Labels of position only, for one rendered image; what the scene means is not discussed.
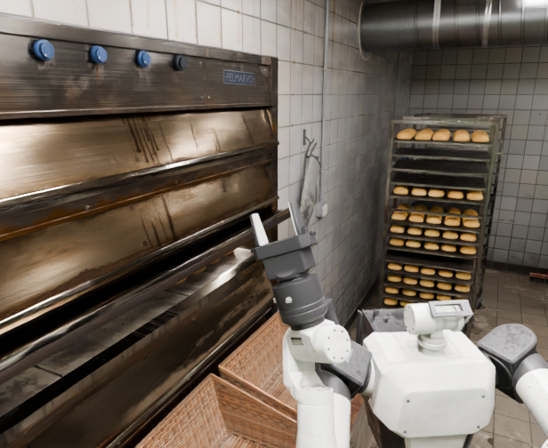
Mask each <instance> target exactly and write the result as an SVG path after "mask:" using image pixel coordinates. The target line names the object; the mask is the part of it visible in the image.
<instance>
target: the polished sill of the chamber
mask: <svg viewBox="0 0 548 448"><path fill-rule="evenodd" d="M262 264H263V263H262V260H255V258H254V255H252V256H250V257H249V258H247V259H246V260H244V261H242V262H240V263H239V264H237V265H236V266H235V267H234V268H232V269H230V270H228V271H227V272H225V273H224V274H222V275H221V276H219V277H217V278H215V279H214V280H213V281H212V282H210V283H209V284H207V285H205V286H203V287H202V288H200V289H199V290H197V291H196V292H194V293H192V294H191V295H190V296H188V297H187V298H185V299H184V300H182V301H180V302H178V303H177V304H175V305H174V306H172V307H171V308H169V309H167V310H166V311H165V312H163V313H162V314H160V315H159V316H157V317H155V318H153V319H152V320H150V321H149V322H147V323H146V324H145V325H143V326H141V327H140V328H138V329H137V330H135V331H134V332H132V333H130V334H128V335H127V336H125V337H124V338H123V339H121V340H120V341H118V342H116V343H115V344H113V345H112V346H110V347H109V348H107V349H105V350H103V351H102V352H100V353H99V354H98V355H97V356H94V357H93V358H91V359H90V360H88V361H87V362H85V363H84V364H81V365H80V366H78V367H77V368H76V369H75V370H73V371H72V372H69V373H68V374H66V375H65V376H63V377H62V378H60V379H59V380H56V381H55V382H54V383H53V384H51V385H50V386H48V387H47V388H44V389H43V390H41V391H40V392H38V393H37V394H35V395H34V396H32V397H30V398H29V399H28V400H26V401H25V402H23V403H22V404H19V405H18V406H16V407H15V408H13V409H12V410H10V411H9V412H7V413H6V414H4V415H3V416H1V417H0V448H5V446H6V445H8V444H10V443H11V442H12V441H14V440H15V439H17V438H18V437H20V436H21V435H23V434H24V433H26V432H27V431H28V430H30V429H31V428H33V427H34V426H35V425H36V424H38V423H39V422H41V421H42V420H44V419H45V418H47V417H48V416H49V415H51V414H52V413H54V412H55V411H57V410H58V409H60V408H61V407H62V406H63V405H64V404H66V403H68V402H69V401H70V400H72V399H73V398H75V397H76V396H78V395H79V394H81V393H82V392H83V391H85V390H86V389H88V388H89V387H90V386H91V385H93V384H94V383H96V382H97V381H98V380H100V379H102V378H103V377H104V376H106V375H107V374H109V373H110V372H112V371H113V370H115V369H116V368H117V367H118V366H119V365H121V364H123V363H124V362H125V361H127V360H128V359H130V358H131V357H133V356H134V355H136V354H137V353H139V352H140V351H141V350H143V349H144V348H146V347H147V346H148V345H149V344H151V343H152V342H154V341H155V340H157V339H158V338H160V337H161V336H162V335H164V334H165V333H167V332H168V331H170V330H171V329H173V328H174V327H175V326H176V325H177V324H179V323H181V322H182V321H183V320H185V319H186V318H188V317H189V316H191V315H192V314H194V313H195V312H196V311H198V310H199V309H201V308H202V307H203V306H204V305H206V304H207V303H209V302H210V301H211V300H213V299H215V298H216V297H217V296H219V295H220V294H222V293H223V292H225V291H226V290H228V289H229V288H230V287H231V286H232V285H234V284H236V283H237V282H238V281H240V280H241V279H243V278H244V277H246V276H247V275H249V274H250V273H252V272H253V271H254V270H256V269H257V268H258V267H260V266H261V265H262Z"/></svg>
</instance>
